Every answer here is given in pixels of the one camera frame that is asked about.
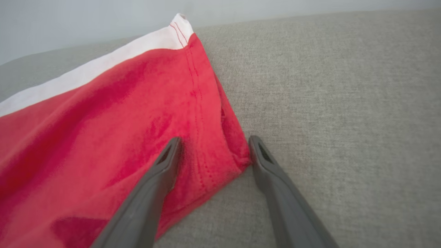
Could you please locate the red garment white hem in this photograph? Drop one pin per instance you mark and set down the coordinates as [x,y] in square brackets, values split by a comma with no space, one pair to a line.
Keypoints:
[103,120]

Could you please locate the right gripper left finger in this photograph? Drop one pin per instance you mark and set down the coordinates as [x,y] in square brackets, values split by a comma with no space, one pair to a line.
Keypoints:
[144,206]

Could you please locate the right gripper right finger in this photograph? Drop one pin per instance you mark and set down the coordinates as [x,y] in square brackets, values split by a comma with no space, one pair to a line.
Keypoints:
[286,206]

